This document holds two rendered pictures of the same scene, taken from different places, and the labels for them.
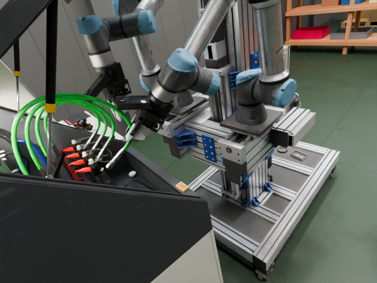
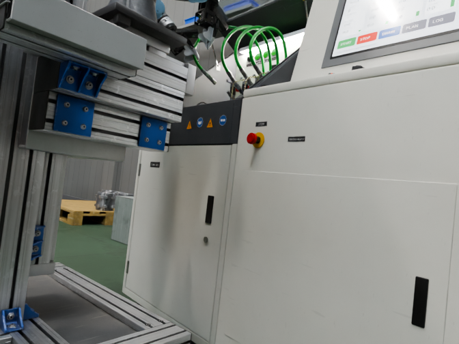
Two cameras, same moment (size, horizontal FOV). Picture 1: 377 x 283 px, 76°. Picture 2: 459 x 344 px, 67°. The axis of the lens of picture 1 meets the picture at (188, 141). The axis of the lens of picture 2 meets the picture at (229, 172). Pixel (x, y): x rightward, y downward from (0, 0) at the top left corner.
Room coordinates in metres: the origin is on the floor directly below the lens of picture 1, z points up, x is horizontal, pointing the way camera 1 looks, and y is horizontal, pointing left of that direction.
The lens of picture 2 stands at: (2.39, 0.15, 0.65)
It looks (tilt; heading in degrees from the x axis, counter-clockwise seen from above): 2 degrees up; 171
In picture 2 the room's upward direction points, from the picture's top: 6 degrees clockwise
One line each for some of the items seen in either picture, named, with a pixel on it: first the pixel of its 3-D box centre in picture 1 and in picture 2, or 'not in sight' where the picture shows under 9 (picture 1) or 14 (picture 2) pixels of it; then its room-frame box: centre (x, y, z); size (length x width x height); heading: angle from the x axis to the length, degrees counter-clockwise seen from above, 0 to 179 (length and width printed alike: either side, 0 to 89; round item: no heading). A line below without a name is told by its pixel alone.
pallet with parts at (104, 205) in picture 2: not in sight; (87, 203); (-2.48, -0.91, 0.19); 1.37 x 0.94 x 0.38; 40
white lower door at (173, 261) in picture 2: not in sight; (170, 226); (0.93, 0.17, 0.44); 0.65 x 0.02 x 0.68; 33
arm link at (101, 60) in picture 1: (102, 59); not in sight; (0.88, 0.23, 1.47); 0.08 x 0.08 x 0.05
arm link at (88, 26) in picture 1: (93, 34); not in sight; (0.88, 0.23, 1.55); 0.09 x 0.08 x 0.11; 169
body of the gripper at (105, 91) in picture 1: (112, 81); (207, 13); (0.88, 0.22, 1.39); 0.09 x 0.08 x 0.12; 123
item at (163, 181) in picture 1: (158, 179); (186, 126); (0.93, 0.18, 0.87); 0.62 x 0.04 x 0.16; 33
